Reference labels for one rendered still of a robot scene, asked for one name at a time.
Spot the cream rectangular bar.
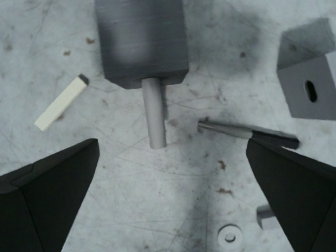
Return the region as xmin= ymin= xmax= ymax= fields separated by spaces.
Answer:
xmin=35 ymin=76 xmax=89 ymax=130

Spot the black and grey tapered pin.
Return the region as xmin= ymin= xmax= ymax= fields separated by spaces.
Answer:
xmin=198 ymin=121 xmax=303 ymax=151

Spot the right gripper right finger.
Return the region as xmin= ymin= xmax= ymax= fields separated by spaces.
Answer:
xmin=246 ymin=138 xmax=336 ymax=252

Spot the grey stepped cylinder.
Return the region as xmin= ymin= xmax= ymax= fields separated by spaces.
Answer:
xmin=142 ymin=78 xmax=167 ymax=150

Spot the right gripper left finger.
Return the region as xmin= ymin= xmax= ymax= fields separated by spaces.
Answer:
xmin=0 ymin=138 xmax=100 ymax=252

